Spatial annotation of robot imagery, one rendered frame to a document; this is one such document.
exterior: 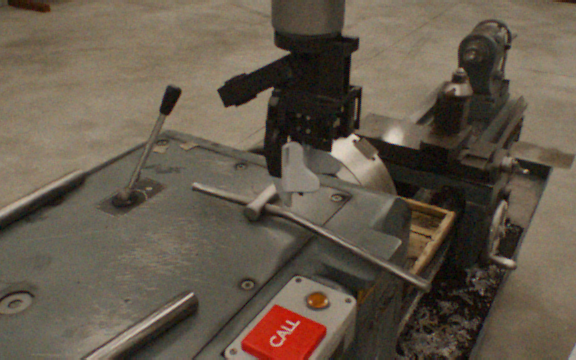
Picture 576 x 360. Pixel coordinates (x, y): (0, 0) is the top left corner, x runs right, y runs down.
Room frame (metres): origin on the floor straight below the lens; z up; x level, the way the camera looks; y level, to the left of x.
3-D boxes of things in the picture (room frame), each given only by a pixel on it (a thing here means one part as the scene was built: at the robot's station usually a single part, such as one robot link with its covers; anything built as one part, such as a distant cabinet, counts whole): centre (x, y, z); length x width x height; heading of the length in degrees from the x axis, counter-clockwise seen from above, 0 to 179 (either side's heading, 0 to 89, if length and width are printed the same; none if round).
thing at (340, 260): (0.52, -0.08, 1.24); 0.09 x 0.08 x 0.03; 148
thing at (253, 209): (0.62, 0.02, 1.27); 0.12 x 0.02 x 0.02; 153
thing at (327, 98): (0.57, -0.03, 1.44); 0.09 x 0.08 x 0.12; 58
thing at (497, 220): (1.32, -0.59, 0.75); 0.27 x 0.10 x 0.23; 148
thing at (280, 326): (0.37, 0.00, 1.26); 0.06 x 0.06 x 0.02; 58
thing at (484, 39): (1.90, -0.68, 1.01); 0.30 x 0.20 x 0.29; 148
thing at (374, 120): (1.40, -0.39, 0.95); 0.43 x 0.17 x 0.05; 58
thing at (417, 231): (1.09, -0.18, 0.89); 0.36 x 0.30 x 0.04; 58
